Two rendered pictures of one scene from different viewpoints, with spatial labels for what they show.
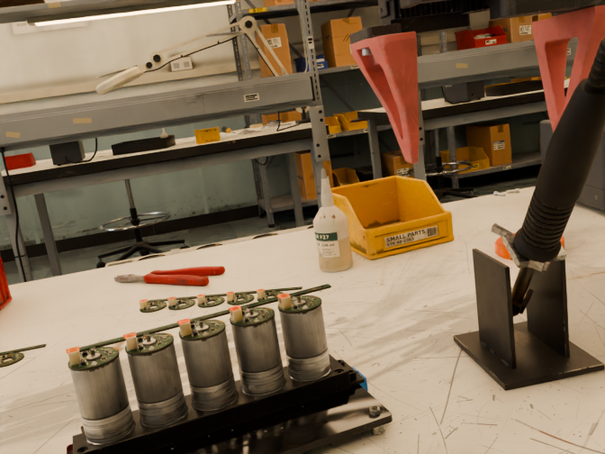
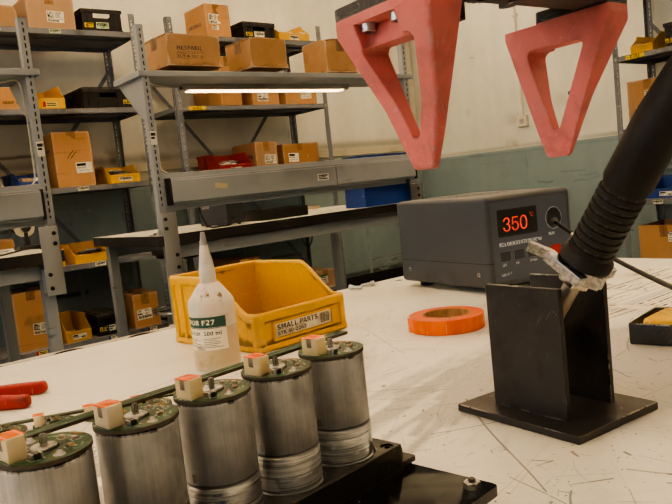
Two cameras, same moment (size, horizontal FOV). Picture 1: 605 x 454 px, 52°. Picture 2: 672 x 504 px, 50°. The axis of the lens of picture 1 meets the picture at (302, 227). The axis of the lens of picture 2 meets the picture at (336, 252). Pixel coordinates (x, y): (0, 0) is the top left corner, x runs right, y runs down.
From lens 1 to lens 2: 0.16 m
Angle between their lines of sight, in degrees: 28
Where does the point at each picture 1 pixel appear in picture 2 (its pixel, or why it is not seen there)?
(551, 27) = (537, 35)
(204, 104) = not seen: outside the picture
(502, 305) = (550, 341)
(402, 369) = (429, 448)
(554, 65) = (538, 78)
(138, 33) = not seen: outside the picture
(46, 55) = not seen: outside the picture
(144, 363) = (143, 447)
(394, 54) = (439, 14)
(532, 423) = (650, 469)
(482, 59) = (242, 179)
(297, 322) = (341, 371)
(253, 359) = (291, 433)
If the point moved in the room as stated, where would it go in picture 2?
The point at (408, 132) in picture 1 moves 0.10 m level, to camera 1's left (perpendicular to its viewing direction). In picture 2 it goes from (435, 124) to (221, 139)
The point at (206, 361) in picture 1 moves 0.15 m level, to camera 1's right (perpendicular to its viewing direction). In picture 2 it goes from (233, 439) to (581, 344)
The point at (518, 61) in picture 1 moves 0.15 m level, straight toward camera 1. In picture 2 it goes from (279, 184) to (280, 183)
